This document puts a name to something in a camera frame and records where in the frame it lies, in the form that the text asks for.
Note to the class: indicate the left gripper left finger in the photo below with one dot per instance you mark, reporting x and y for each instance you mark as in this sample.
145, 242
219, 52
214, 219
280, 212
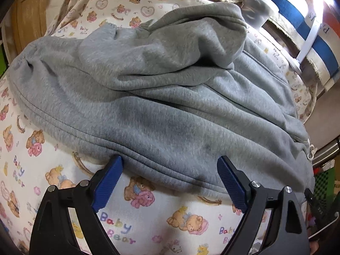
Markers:
61, 211

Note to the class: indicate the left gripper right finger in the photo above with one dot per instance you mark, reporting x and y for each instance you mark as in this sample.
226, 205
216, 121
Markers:
285, 233

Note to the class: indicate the grey sweat pants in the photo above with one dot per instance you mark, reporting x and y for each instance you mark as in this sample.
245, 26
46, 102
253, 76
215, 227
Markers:
170, 96

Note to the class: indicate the green plastic basket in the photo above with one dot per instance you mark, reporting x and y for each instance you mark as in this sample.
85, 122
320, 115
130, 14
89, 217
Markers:
324, 187

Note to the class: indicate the baby bear print bedsheet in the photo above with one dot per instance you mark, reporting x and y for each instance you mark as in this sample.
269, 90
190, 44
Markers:
141, 217

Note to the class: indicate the wooden headboard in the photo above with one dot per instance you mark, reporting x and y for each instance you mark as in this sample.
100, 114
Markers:
30, 19

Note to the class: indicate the striped Paris blanket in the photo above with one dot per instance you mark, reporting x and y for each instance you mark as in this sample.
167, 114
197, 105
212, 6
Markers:
305, 18

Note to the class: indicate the grey translucent cup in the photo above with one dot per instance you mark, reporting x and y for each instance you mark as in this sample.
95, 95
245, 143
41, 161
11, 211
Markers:
257, 12

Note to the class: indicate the white LED desk lamp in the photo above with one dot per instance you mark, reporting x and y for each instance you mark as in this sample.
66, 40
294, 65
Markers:
295, 63

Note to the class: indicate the silver metal rail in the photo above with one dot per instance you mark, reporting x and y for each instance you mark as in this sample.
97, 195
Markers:
326, 154

